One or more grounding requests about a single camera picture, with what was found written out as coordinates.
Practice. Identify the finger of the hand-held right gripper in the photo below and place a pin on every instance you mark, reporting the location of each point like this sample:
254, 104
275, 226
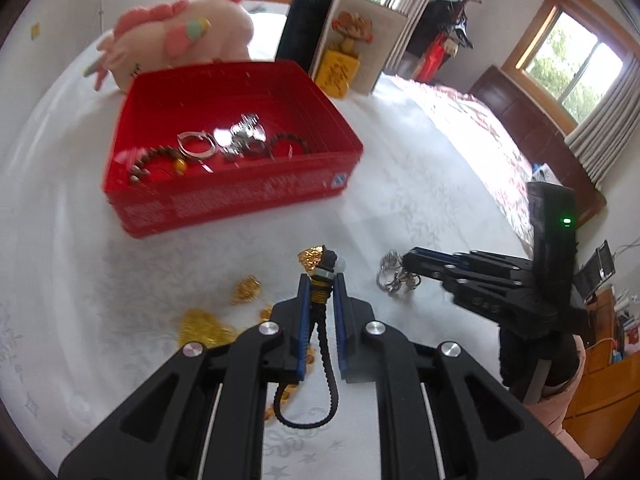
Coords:
480, 260
435, 275

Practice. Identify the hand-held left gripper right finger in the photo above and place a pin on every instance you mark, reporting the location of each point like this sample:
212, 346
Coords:
342, 330

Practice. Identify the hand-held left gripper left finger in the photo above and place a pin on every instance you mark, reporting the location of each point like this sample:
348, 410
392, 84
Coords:
301, 340

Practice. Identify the red tin box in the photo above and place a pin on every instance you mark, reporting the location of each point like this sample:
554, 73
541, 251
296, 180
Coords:
225, 205

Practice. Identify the wide silver bangle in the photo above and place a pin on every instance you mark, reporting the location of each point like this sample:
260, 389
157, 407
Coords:
197, 154

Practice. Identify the silver watch band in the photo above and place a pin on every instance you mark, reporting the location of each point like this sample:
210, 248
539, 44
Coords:
245, 127

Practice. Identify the person's right forearm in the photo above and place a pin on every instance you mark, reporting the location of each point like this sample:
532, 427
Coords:
565, 410

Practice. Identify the black tilted screen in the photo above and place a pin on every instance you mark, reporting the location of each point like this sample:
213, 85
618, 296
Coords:
600, 265

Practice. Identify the small gold pendant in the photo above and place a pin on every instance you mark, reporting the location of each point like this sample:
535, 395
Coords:
246, 290

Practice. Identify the yellow amber pendant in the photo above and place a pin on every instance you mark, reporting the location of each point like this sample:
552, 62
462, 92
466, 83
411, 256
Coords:
205, 330

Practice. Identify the pink floral blanket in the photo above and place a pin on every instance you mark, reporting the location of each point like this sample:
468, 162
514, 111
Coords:
475, 135

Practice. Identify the grey striped curtain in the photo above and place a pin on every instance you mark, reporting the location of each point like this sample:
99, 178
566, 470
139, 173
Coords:
610, 135

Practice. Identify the dark wooden headboard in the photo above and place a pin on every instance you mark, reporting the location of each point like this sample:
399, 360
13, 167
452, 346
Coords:
525, 120

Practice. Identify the small wooden framed window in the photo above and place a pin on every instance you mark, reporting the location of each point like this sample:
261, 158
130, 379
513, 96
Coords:
565, 65

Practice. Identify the red hanging bag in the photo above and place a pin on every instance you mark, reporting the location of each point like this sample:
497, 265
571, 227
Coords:
432, 60

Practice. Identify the cartoon greeting card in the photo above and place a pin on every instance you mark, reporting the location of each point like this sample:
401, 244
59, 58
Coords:
385, 45

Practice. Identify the dark wooden coat rack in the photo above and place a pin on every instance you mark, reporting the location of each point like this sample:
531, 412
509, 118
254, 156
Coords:
450, 25

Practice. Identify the dark green book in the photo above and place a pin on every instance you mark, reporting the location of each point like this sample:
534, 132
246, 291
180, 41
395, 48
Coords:
305, 25

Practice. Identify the pink plush unicorn toy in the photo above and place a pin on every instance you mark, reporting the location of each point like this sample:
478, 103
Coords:
210, 45

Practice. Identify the yellow wall sticker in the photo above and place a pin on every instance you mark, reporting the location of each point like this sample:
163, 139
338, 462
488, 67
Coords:
35, 30

